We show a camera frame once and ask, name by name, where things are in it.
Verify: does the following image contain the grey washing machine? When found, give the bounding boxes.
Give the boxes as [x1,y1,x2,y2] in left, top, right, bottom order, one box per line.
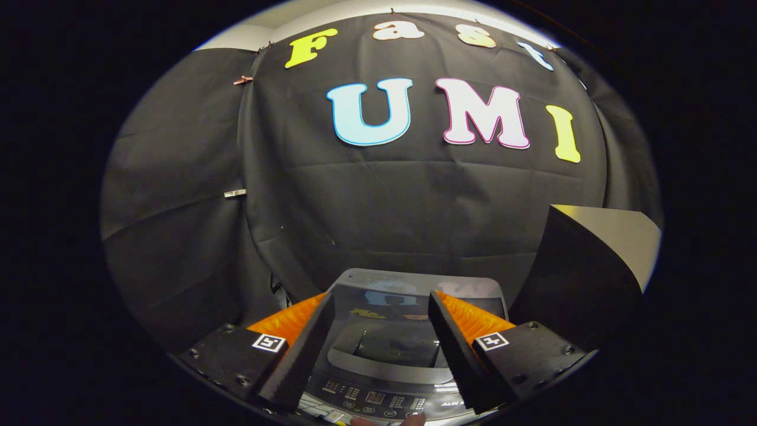
[296,268,510,426]

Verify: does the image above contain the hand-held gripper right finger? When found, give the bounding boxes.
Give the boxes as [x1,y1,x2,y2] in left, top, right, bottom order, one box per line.
[428,290,593,415]

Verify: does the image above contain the grey cabinet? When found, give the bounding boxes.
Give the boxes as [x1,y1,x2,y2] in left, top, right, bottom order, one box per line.
[507,204,662,351]

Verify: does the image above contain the dark washing machine lid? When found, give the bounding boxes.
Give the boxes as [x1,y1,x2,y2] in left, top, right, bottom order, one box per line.
[324,268,510,386]

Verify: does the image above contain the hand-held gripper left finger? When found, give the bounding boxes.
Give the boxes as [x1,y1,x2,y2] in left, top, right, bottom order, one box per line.
[177,292,336,414]

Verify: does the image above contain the black backdrop cloth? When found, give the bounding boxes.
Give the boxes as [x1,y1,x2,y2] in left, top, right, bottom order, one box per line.
[99,11,664,357]

